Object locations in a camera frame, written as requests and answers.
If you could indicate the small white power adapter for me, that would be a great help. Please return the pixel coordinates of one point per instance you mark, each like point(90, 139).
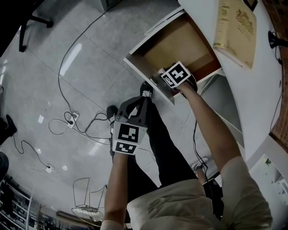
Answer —
point(49, 169)

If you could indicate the person's shoe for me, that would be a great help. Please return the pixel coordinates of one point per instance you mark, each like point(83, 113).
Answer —
point(10, 125)
point(112, 110)
point(145, 86)

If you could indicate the cream hardcover book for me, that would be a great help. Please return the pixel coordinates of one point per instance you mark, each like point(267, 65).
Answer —
point(238, 33)

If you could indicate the black mesh office chair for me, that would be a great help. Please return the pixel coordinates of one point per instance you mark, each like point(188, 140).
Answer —
point(42, 21)

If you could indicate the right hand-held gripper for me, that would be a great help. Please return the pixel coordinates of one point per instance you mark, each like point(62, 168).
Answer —
point(177, 74)

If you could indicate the white storage shelf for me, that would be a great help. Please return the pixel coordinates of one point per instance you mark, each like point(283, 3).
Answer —
point(13, 209)

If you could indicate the white power strip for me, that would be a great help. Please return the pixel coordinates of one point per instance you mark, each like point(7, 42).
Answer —
point(74, 116)

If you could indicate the white desk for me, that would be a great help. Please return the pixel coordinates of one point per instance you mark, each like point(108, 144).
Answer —
point(252, 89)

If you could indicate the person's right shoe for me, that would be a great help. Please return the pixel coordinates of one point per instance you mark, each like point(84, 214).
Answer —
point(145, 86)

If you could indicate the small green potted plant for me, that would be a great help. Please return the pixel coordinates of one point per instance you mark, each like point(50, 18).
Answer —
point(268, 162)

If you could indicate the white cloth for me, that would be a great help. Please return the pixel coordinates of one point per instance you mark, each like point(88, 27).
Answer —
point(162, 71)

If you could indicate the person's light shirt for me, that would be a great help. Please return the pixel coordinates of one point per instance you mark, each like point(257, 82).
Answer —
point(180, 206)

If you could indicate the person's left shoe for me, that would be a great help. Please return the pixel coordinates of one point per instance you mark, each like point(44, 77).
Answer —
point(112, 110)

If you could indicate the person's right forearm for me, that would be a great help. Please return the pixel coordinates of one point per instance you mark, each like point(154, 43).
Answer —
point(207, 128)

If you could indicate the person's dark trousers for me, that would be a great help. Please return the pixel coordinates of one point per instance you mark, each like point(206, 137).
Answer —
point(166, 143)

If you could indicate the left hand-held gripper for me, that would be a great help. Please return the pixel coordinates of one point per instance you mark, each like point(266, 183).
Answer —
point(128, 134)

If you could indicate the white bookshelf cabinet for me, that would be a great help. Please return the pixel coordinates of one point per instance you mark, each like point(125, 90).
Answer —
point(261, 148)

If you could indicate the person's left forearm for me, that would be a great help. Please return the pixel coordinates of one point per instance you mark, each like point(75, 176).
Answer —
point(117, 186)

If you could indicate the black router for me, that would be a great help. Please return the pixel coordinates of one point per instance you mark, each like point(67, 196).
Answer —
point(212, 193)

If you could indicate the white wooden drawer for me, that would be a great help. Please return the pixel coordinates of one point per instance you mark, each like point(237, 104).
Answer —
point(175, 42)

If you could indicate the small black frame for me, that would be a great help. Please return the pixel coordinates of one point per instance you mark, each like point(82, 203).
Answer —
point(252, 3)

